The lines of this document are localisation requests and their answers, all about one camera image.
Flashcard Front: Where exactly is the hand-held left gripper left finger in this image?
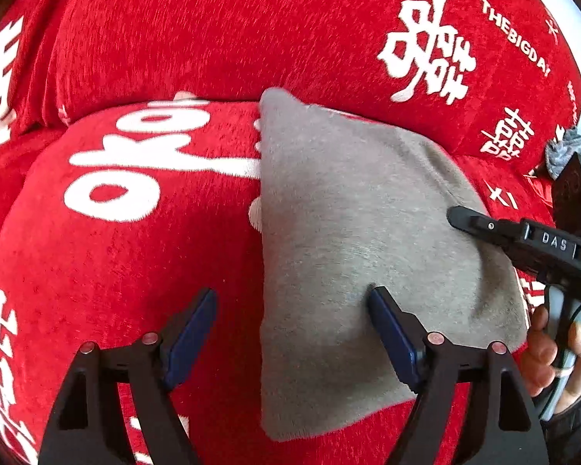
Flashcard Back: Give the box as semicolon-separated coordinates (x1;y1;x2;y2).
38;287;218;465

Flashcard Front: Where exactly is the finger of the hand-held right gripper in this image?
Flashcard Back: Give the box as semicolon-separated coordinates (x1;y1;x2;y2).
446;205;531;255

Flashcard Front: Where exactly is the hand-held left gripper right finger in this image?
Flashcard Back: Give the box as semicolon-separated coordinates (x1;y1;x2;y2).
366;286;550;465

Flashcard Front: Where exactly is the red printed sofa cover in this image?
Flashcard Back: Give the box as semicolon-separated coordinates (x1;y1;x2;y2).
0;0;581;465

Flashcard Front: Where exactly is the grey knit cloth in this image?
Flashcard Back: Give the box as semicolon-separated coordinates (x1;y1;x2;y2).
545;126;581;181

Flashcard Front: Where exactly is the grey small garment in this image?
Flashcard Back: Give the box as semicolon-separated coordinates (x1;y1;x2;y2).
259;87;531;443

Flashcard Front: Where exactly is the person's right hand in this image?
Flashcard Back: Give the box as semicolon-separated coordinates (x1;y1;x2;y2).
519;303;581;415

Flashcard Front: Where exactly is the person's right forearm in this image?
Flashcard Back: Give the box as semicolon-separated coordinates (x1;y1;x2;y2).
541;386;581;465

